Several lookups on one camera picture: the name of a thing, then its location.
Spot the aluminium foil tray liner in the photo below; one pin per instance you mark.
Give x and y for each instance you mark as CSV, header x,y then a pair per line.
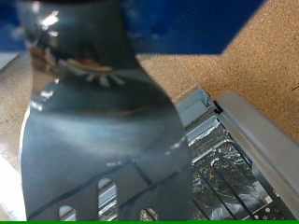
x,y
230,155

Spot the silver toaster oven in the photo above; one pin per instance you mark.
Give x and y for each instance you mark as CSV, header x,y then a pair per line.
x,y
258,133

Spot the metal oven rack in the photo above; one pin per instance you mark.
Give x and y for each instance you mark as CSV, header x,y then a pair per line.
x,y
207,151

